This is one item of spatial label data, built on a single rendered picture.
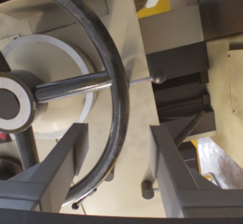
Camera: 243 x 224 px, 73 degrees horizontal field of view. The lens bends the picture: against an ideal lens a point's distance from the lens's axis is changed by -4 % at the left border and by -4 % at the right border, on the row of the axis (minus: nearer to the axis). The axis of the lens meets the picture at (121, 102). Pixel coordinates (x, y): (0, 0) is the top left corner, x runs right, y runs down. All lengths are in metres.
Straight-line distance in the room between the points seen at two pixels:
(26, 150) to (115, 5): 0.37
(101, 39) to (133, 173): 0.44
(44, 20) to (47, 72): 0.18
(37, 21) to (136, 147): 0.43
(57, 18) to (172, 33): 0.80
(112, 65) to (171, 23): 0.97
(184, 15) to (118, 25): 0.77
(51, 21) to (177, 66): 0.84
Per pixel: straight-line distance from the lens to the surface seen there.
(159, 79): 0.42
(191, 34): 1.19
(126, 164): 0.55
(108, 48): 0.21
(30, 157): 0.32
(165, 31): 1.14
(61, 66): 0.36
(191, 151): 1.38
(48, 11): 0.50
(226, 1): 0.96
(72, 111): 0.37
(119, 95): 0.22
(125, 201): 0.64
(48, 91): 0.26
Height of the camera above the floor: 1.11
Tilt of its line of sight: 5 degrees up
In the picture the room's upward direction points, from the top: 103 degrees counter-clockwise
